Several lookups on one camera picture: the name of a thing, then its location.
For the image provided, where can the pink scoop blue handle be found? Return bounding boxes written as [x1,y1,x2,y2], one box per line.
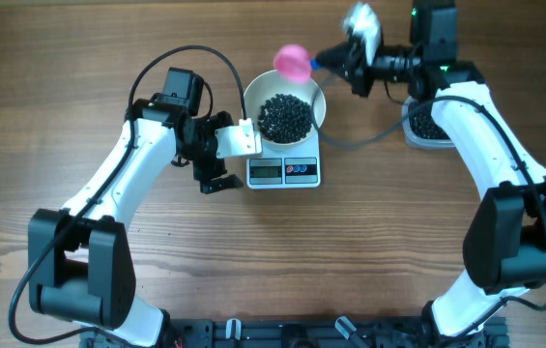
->
[273,44,322,84]

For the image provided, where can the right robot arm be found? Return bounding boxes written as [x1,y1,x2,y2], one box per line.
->
[314,1,546,347]

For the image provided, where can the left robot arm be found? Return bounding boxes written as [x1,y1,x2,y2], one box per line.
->
[21,68,262,347]

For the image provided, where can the white digital kitchen scale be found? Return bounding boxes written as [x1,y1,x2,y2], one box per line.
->
[246,134,321,189]

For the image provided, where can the black beans in bowl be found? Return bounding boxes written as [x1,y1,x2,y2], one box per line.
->
[257,94,312,144]

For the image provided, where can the white bowl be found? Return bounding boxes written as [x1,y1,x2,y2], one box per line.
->
[244,70,327,142]

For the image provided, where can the clear plastic container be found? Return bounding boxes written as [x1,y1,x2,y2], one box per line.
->
[402,97,454,150]

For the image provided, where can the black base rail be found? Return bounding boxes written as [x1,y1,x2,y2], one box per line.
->
[78,316,510,348]

